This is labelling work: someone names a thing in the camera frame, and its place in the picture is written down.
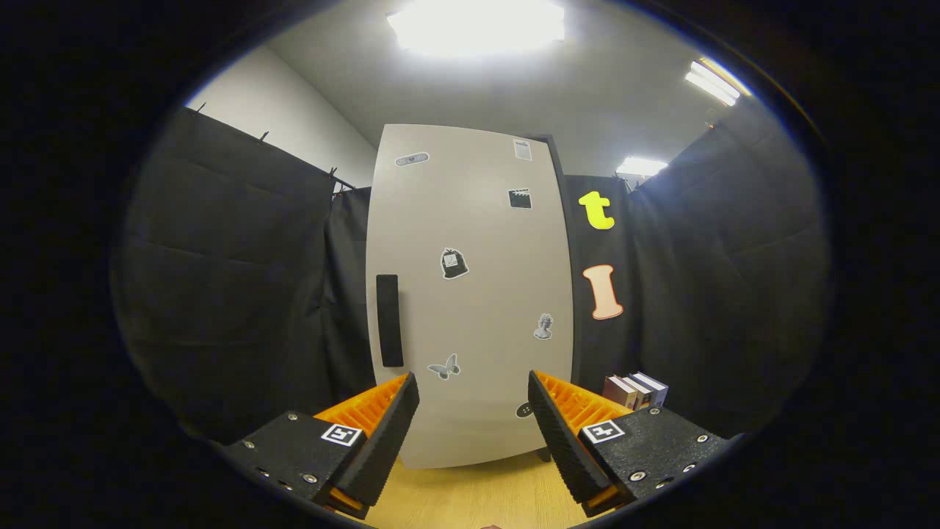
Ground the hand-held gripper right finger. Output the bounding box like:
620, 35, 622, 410
529, 370, 735, 517

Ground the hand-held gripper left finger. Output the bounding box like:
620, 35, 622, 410
220, 371, 421, 521

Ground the black door handle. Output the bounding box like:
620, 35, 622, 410
376, 274, 405, 368

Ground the beige cabinet door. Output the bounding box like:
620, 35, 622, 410
365, 123, 575, 469

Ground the white book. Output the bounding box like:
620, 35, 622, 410
623, 373, 654, 409

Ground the black backdrop cloth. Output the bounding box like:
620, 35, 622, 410
110, 107, 834, 445

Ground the small ceiling light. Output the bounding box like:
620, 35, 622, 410
615, 156, 669, 177

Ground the dark grey cabinet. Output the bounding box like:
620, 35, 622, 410
525, 134, 581, 464

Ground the long ceiling light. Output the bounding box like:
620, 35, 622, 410
684, 57, 753, 107

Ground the large ceiling light panel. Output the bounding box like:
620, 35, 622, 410
387, 0, 566, 58

